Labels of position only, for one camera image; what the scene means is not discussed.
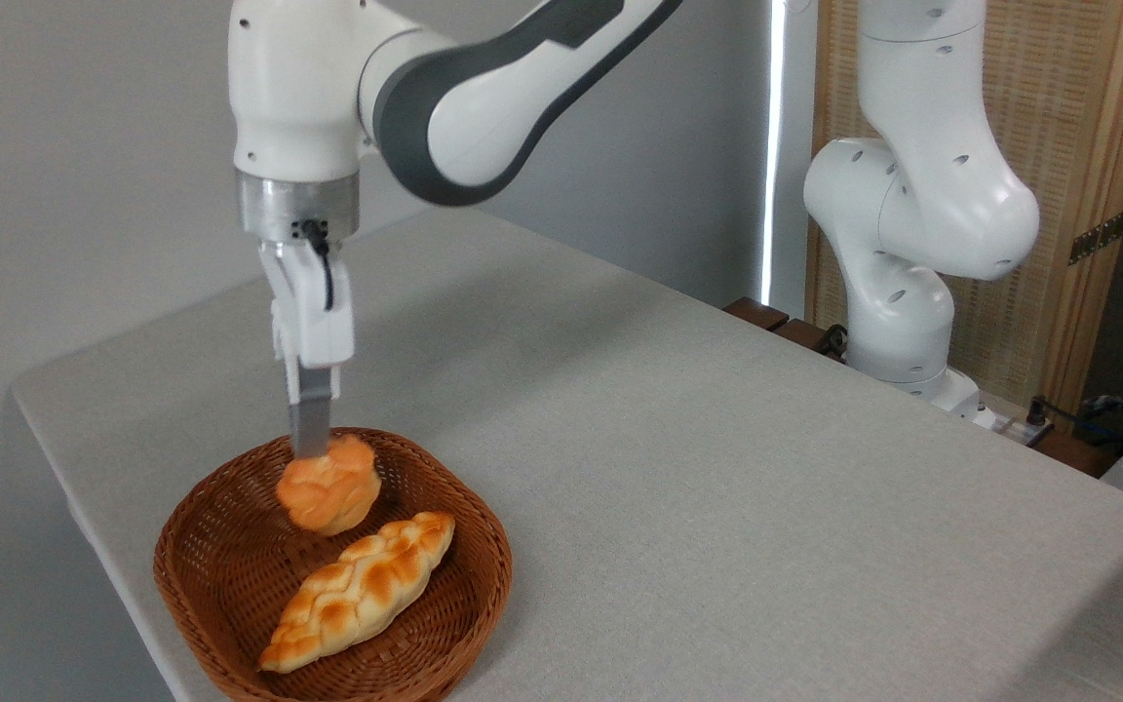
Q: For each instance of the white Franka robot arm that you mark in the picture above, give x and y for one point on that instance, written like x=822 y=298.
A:
x=484 y=117

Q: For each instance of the wooden rattan folding screen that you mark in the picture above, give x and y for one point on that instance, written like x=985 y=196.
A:
x=1078 y=117

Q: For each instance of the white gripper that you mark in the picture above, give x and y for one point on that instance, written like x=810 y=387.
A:
x=313 y=312

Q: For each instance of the long braided bread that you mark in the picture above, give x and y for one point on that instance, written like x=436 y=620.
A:
x=357 y=590

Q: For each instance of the dark metal screen hinge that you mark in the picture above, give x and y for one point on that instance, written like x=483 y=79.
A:
x=1098 y=237

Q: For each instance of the round muffin bread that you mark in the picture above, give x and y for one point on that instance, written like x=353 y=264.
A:
x=329 y=492

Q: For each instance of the grey tablecloth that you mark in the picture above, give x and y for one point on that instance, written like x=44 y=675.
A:
x=717 y=487

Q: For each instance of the brown wicker basket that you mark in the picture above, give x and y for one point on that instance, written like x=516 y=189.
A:
x=220 y=575

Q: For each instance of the silver wrist mounting flange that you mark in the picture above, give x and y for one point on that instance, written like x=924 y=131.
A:
x=274 y=207

